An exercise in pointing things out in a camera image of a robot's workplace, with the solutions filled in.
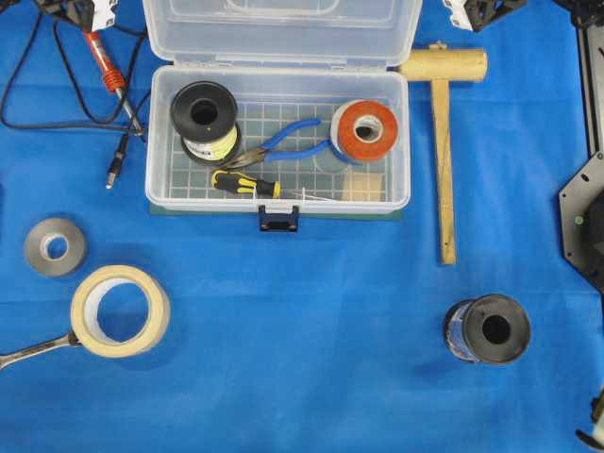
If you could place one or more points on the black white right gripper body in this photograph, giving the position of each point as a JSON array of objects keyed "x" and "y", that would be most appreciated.
[{"x": 475, "y": 15}]

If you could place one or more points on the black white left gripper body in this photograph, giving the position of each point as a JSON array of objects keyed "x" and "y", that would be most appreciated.
[{"x": 87, "y": 15}]

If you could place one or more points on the clear plastic tool box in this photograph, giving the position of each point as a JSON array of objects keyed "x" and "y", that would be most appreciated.
[{"x": 283, "y": 61}]

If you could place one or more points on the wooden block in box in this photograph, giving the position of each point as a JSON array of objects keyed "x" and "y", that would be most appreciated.
[{"x": 363, "y": 187}]

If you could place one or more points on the green mat under box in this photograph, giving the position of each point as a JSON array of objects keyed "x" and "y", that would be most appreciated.
[{"x": 393, "y": 216}]

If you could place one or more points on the wooden mallet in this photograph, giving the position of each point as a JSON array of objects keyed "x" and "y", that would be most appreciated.
[{"x": 439, "y": 66}]

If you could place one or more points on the red tape roll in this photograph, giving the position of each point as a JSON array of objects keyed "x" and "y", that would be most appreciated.
[{"x": 363, "y": 131}]

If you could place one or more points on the black yellow screwdriver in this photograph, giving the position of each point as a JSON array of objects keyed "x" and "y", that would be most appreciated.
[{"x": 240, "y": 183}]

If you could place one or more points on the grey tape roll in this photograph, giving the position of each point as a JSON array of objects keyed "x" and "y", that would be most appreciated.
[{"x": 55, "y": 247}]

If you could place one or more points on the beige masking tape roll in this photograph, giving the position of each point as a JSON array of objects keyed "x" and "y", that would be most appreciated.
[{"x": 119, "y": 311}]

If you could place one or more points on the steel wrench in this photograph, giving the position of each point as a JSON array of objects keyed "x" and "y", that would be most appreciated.
[{"x": 67, "y": 340}]

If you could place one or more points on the black white object corner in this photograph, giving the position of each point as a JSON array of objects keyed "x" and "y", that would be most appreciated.
[{"x": 594, "y": 439}]

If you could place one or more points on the orange handled soldering iron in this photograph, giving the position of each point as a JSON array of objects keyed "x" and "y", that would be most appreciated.
[{"x": 112, "y": 77}]

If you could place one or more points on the black yellow wire spool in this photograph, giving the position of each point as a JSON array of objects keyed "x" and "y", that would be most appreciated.
[{"x": 204, "y": 115}]

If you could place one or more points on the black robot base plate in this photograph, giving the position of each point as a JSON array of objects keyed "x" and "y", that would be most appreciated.
[{"x": 581, "y": 199}]

